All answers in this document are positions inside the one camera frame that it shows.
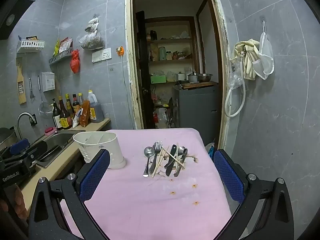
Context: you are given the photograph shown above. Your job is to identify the wooden board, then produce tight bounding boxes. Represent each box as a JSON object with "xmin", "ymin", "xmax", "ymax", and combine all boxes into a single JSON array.
[{"xmin": 180, "ymin": 81, "xmax": 218, "ymax": 91}]

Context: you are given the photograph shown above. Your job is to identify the dark handled knife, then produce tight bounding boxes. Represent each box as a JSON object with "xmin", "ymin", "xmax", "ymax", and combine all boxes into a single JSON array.
[{"xmin": 164, "ymin": 144, "xmax": 178, "ymax": 177}]

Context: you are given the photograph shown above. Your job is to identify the red snack packet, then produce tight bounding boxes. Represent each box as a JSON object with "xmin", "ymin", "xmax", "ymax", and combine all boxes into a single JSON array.
[{"xmin": 59, "ymin": 37, "xmax": 73, "ymax": 53}]

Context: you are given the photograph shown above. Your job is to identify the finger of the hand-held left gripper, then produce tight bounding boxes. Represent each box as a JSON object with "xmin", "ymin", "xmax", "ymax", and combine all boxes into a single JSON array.
[
  {"xmin": 24, "ymin": 140, "xmax": 48, "ymax": 161},
  {"xmin": 9, "ymin": 139, "xmax": 31, "ymax": 157}
]

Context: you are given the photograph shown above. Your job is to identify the white plastic utensil holder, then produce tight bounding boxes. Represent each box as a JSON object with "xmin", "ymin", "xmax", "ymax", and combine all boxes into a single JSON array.
[{"xmin": 73, "ymin": 131, "xmax": 127, "ymax": 170}]

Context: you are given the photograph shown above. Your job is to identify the metal cooking pot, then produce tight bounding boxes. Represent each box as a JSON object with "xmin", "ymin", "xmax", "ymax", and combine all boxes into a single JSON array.
[{"xmin": 0, "ymin": 127, "xmax": 17, "ymax": 151}]

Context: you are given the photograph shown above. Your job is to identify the red plastic bag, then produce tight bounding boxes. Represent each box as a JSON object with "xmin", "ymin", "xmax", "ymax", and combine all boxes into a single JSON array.
[{"xmin": 70, "ymin": 50, "xmax": 81, "ymax": 74}]

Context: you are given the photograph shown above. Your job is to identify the wooden grater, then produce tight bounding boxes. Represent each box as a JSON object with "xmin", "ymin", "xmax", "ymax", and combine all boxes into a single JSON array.
[{"xmin": 16, "ymin": 57, "xmax": 27, "ymax": 105}]

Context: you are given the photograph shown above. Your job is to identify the clear bag of dried goods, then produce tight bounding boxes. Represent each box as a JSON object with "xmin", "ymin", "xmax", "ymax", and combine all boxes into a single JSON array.
[{"xmin": 79, "ymin": 15, "xmax": 105, "ymax": 51}]

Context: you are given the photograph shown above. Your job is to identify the person's left hand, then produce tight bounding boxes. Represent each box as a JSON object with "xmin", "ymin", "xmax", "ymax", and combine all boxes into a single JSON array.
[{"xmin": 0, "ymin": 184, "xmax": 29, "ymax": 221}]

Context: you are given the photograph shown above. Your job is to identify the dark wooden door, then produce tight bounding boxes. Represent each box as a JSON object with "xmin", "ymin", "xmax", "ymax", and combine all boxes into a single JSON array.
[{"xmin": 135, "ymin": 10, "xmax": 153, "ymax": 130}]

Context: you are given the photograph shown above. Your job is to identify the cream rubber gloves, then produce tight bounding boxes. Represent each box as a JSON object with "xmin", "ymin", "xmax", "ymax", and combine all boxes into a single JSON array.
[{"xmin": 234, "ymin": 39, "xmax": 262, "ymax": 81}]

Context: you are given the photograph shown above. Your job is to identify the white blue packet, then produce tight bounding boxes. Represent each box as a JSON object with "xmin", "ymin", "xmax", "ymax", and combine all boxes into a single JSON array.
[{"xmin": 72, "ymin": 108, "xmax": 83, "ymax": 128}]

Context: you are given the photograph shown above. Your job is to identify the clear plastic wrap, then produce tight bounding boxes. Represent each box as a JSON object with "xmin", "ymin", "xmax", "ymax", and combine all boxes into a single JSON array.
[{"xmin": 229, "ymin": 62, "xmax": 244, "ymax": 91}]

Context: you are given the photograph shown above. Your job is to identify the grey washing machine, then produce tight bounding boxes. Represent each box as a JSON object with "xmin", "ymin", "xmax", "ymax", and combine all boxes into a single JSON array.
[{"xmin": 171, "ymin": 82, "xmax": 219, "ymax": 143}]

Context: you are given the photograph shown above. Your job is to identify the dark pump bottle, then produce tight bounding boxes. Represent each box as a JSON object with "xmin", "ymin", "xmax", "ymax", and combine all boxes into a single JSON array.
[{"xmin": 52, "ymin": 98, "xmax": 63, "ymax": 130}]

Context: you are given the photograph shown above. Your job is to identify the door frame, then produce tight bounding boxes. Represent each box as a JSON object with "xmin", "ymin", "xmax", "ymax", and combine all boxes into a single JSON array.
[{"xmin": 124, "ymin": 0, "xmax": 234, "ymax": 151}]

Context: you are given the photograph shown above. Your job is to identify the grey wall rack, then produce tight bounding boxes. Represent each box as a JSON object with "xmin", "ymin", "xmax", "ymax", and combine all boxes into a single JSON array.
[{"xmin": 49, "ymin": 47, "xmax": 74, "ymax": 66}]

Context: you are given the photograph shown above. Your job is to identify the stainless steel sink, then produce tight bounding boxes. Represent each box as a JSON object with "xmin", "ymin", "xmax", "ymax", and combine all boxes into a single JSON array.
[{"xmin": 31, "ymin": 129, "xmax": 86, "ymax": 169}]

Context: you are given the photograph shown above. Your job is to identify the wooden shelf unit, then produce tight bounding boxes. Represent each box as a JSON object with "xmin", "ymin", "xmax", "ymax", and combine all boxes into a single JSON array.
[{"xmin": 145, "ymin": 17, "xmax": 198, "ymax": 85}]

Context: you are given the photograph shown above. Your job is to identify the white mesh bag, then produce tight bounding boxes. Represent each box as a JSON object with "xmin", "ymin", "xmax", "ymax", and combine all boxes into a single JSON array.
[{"xmin": 252, "ymin": 31, "xmax": 275, "ymax": 81}]

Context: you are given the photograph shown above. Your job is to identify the red labelled sauce bottle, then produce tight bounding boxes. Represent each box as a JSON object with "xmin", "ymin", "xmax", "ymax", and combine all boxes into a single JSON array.
[{"xmin": 72, "ymin": 94, "xmax": 80, "ymax": 115}]

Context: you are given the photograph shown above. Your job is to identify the metal faucet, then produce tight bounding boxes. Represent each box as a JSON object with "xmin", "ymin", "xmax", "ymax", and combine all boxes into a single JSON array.
[{"xmin": 16, "ymin": 112, "xmax": 37, "ymax": 140}]

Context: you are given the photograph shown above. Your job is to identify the black range hood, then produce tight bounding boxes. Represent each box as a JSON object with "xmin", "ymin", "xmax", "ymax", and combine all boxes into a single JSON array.
[{"xmin": 0, "ymin": 0, "xmax": 38, "ymax": 40}]

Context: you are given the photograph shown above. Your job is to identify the yellow capped sauce bottle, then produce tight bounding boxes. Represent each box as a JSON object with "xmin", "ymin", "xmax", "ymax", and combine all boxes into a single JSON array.
[{"xmin": 65, "ymin": 94, "xmax": 75, "ymax": 120}]

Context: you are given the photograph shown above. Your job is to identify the white hose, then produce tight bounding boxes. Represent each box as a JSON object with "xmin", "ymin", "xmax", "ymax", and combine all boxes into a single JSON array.
[{"xmin": 224, "ymin": 52, "xmax": 247, "ymax": 118}]

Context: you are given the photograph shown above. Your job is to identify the metal fork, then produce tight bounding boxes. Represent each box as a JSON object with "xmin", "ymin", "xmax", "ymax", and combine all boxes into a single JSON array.
[{"xmin": 149, "ymin": 140, "xmax": 162, "ymax": 175}]

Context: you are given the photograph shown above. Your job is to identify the orange noodle packet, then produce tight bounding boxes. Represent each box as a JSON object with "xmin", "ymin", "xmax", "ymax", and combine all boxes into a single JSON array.
[{"xmin": 79, "ymin": 100, "xmax": 91, "ymax": 128}]

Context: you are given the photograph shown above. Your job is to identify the blue plastic bag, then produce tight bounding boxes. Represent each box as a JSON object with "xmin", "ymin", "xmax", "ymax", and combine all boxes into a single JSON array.
[{"xmin": 205, "ymin": 142, "xmax": 216, "ymax": 159}]

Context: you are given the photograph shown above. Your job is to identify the clear plastic jug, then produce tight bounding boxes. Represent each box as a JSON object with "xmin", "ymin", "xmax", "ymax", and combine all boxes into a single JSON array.
[{"xmin": 153, "ymin": 107, "xmax": 168, "ymax": 129}]

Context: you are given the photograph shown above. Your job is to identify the dark sauce bottle yellow label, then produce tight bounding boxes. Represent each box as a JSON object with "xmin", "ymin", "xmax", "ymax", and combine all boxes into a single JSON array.
[{"xmin": 59, "ymin": 96, "xmax": 73, "ymax": 130}]

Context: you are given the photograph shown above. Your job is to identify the metal mesh strainer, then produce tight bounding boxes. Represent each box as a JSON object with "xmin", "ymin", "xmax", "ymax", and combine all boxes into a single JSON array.
[{"xmin": 37, "ymin": 75, "xmax": 53, "ymax": 119}]

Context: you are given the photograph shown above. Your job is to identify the metal peeler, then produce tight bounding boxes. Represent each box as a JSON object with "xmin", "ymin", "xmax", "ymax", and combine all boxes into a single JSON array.
[{"xmin": 28, "ymin": 76, "xmax": 36, "ymax": 102}]

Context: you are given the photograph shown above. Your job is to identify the white wall box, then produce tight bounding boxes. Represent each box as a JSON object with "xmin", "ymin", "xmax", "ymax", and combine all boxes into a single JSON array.
[{"xmin": 41, "ymin": 72, "xmax": 56, "ymax": 92}]

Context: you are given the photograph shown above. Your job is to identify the large dark oil jug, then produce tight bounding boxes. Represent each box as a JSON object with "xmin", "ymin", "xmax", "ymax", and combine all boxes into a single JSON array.
[{"xmin": 87, "ymin": 90, "xmax": 104, "ymax": 124}]

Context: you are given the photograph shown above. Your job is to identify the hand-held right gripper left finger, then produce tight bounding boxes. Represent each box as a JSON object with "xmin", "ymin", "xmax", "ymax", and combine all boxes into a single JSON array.
[{"xmin": 28, "ymin": 149, "xmax": 111, "ymax": 240}]

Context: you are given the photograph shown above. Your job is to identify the white wall basket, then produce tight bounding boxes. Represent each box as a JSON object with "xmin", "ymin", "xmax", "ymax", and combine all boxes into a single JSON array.
[{"xmin": 17, "ymin": 39, "xmax": 46, "ymax": 53}]

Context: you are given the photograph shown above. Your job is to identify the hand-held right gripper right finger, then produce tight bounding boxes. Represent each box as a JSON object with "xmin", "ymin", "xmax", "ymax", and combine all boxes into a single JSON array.
[{"xmin": 213, "ymin": 149, "xmax": 295, "ymax": 240}]

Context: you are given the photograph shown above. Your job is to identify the dark handled utensil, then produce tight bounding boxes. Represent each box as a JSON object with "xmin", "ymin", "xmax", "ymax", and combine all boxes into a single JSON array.
[{"xmin": 174, "ymin": 149, "xmax": 188, "ymax": 177}]

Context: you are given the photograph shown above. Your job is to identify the pink tablecloth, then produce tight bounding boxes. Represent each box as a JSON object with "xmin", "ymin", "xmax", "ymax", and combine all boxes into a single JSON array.
[{"xmin": 60, "ymin": 127, "xmax": 232, "ymax": 240}]

